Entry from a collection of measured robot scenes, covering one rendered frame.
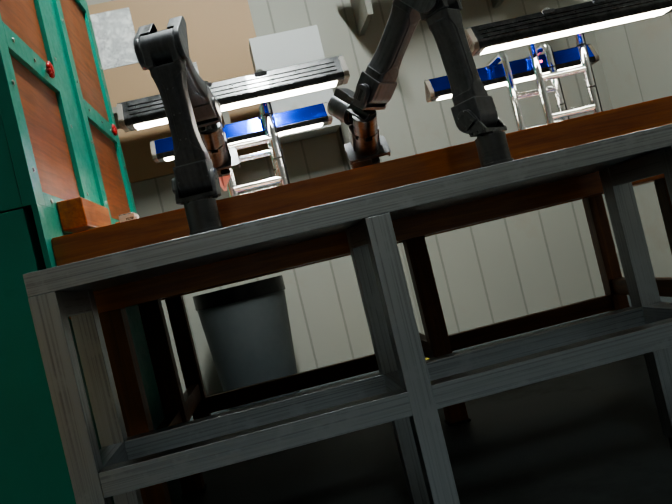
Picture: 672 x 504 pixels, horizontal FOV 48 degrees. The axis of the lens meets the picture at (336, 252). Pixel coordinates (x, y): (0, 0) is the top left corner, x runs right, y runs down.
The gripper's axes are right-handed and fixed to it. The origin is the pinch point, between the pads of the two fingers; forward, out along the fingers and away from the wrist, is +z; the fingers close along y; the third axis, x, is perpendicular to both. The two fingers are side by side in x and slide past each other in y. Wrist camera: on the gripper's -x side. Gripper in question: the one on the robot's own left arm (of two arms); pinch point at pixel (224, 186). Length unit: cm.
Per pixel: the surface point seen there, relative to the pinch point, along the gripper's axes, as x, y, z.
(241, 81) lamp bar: -28.6, -10.5, -9.5
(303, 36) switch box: -197, -52, 90
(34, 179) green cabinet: 7.5, 39.1, -21.3
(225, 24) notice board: -224, -14, 91
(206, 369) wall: -91, 37, 206
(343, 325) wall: -96, -39, 204
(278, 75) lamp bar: -28.0, -20.5, -9.3
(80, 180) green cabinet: -26.9, 39.1, 10.3
